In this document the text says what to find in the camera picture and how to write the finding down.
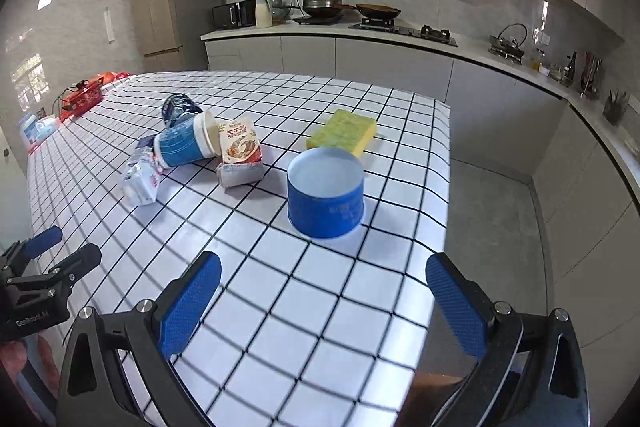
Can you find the grey base cabinets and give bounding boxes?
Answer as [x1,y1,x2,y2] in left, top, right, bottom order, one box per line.
[200,24,640,298]

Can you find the red bag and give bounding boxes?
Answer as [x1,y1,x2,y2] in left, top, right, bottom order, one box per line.
[92,72,132,88]

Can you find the metal kettle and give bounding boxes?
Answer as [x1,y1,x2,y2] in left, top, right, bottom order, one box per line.
[489,23,528,65]

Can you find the black gas stove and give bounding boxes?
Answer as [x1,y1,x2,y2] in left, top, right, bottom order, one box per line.
[348,19,458,48]

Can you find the tissue pack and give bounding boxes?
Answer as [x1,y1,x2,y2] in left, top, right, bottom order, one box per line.
[19,109,63,152]

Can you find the blue paper cup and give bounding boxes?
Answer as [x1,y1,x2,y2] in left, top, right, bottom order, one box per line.
[152,108,221,168]

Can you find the black pot with lid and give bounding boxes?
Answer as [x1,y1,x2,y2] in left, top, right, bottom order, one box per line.
[300,0,346,20]

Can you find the person's left hand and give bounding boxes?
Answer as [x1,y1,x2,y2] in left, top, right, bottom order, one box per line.
[0,339,58,413]

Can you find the black wok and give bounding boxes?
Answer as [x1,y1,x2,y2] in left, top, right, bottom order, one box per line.
[345,3,402,20]

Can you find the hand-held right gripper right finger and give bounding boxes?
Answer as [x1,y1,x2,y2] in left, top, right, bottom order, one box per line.
[425,252,591,427]

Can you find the dark utensil holder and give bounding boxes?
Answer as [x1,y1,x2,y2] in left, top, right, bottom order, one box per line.
[602,89,628,125]

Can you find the small milk carton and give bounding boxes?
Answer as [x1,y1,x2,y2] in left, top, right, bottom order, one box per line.
[214,117,264,191]

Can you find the white tiled kitchen island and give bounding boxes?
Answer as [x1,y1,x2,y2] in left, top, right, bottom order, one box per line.
[25,69,453,427]

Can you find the blue round tub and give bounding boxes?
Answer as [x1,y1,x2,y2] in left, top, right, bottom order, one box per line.
[286,146,366,240]

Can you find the crushed blue drink can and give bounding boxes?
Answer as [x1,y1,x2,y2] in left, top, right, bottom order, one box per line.
[161,92,202,125]

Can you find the beige refrigerator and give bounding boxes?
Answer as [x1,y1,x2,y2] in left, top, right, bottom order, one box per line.
[129,0,211,72]

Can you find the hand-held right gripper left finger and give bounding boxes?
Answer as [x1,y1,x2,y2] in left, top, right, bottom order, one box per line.
[56,251,222,427]

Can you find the yellow sponge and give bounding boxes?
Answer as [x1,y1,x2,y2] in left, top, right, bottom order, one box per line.
[305,108,379,158]

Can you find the red basket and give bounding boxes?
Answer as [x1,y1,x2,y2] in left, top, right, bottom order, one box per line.
[60,77,106,120]

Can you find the knife rack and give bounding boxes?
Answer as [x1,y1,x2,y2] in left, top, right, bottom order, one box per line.
[577,52,603,100]

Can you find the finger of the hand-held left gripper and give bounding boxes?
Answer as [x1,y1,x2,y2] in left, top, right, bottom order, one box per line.
[0,226,64,280]
[47,242,102,290]

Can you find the black microwave oven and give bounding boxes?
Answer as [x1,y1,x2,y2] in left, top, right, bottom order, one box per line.
[211,0,257,31]

